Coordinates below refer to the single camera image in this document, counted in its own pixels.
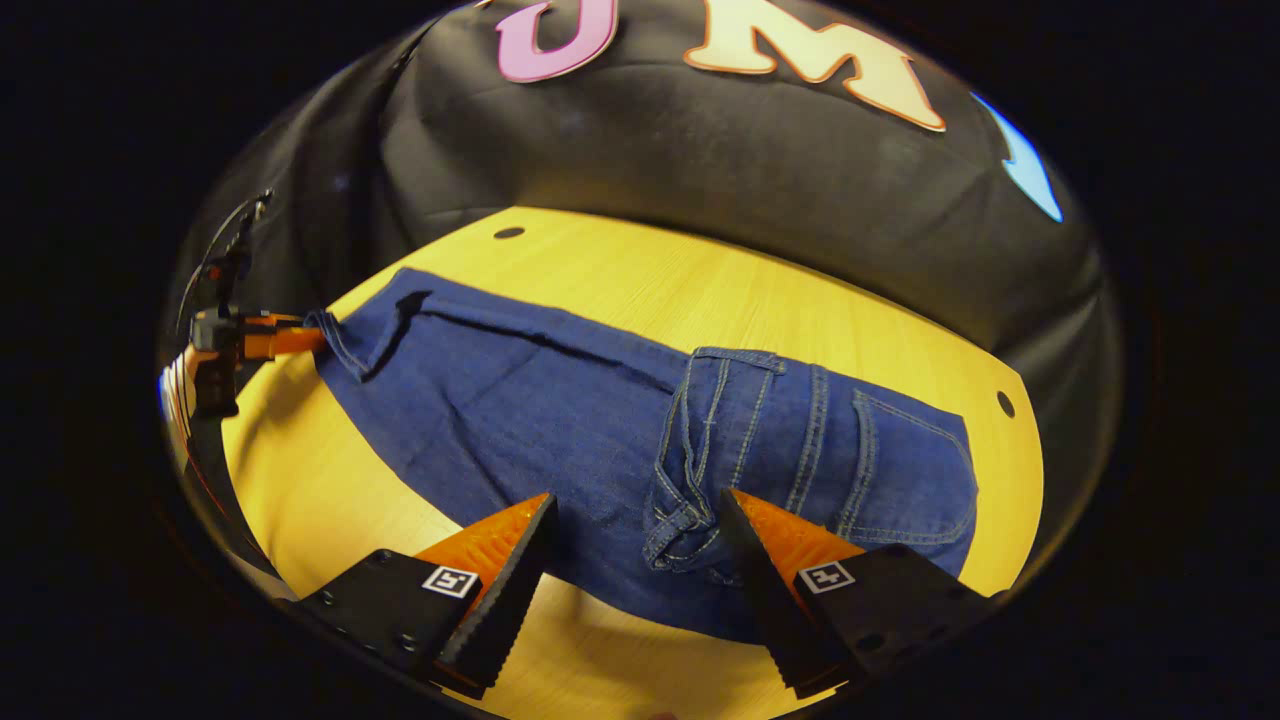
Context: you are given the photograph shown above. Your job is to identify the blue denim jeans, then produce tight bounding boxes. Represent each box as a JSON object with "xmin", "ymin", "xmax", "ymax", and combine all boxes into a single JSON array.
[{"xmin": 305, "ymin": 268, "xmax": 979, "ymax": 643}]

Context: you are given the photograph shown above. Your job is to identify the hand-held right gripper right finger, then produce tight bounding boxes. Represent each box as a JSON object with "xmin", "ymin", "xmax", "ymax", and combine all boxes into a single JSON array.
[{"xmin": 718, "ymin": 488, "xmax": 1006, "ymax": 699}]

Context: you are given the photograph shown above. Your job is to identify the black backdrop cloth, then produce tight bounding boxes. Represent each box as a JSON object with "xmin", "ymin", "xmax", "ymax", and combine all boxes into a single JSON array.
[{"xmin": 160, "ymin": 0, "xmax": 1121, "ymax": 561}]

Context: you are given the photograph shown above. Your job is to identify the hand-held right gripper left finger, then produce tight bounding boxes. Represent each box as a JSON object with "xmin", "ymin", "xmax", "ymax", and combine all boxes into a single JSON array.
[{"xmin": 295, "ymin": 492, "xmax": 559, "ymax": 701}]

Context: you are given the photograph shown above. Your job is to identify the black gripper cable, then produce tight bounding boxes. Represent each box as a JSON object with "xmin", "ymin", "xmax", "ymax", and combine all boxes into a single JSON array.
[{"xmin": 176, "ymin": 188, "xmax": 276, "ymax": 336}]

